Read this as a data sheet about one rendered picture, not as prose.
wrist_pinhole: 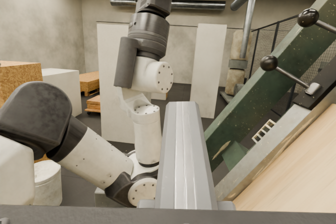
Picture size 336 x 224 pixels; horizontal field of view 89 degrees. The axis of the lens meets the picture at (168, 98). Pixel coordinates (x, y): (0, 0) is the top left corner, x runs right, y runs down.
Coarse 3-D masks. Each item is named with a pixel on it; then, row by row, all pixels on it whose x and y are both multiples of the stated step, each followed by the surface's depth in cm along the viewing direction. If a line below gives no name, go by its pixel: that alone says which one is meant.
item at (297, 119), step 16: (288, 112) 40; (304, 112) 36; (320, 112) 35; (272, 128) 41; (288, 128) 37; (304, 128) 36; (256, 144) 42; (272, 144) 38; (288, 144) 37; (240, 160) 44; (256, 160) 40; (272, 160) 38; (240, 176) 41; (256, 176) 40; (224, 192) 42; (240, 192) 41
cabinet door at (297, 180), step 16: (320, 128) 34; (304, 144) 34; (320, 144) 32; (288, 160) 35; (304, 160) 33; (320, 160) 31; (272, 176) 36; (288, 176) 33; (304, 176) 31; (320, 176) 29; (256, 192) 37; (272, 192) 34; (288, 192) 32; (304, 192) 30; (320, 192) 28; (240, 208) 38; (256, 208) 35; (272, 208) 33; (288, 208) 30; (304, 208) 28; (320, 208) 27
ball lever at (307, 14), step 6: (306, 12) 36; (312, 12) 36; (300, 18) 37; (306, 18) 36; (312, 18) 36; (300, 24) 38; (306, 24) 37; (312, 24) 37; (318, 24) 37; (324, 24) 36; (330, 30) 36
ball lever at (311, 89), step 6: (264, 60) 39; (270, 60) 39; (276, 60) 39; (264, 66) 40; (270, 66) 39; (276, 66) 39; (282, 72) 39; (288, 72) 38; (294, 78) 38; (300, 84) 37; (306, 84) 37; (312, 84) 36; (318, 84) 36; (306, 90) 37; (312, 90) 36
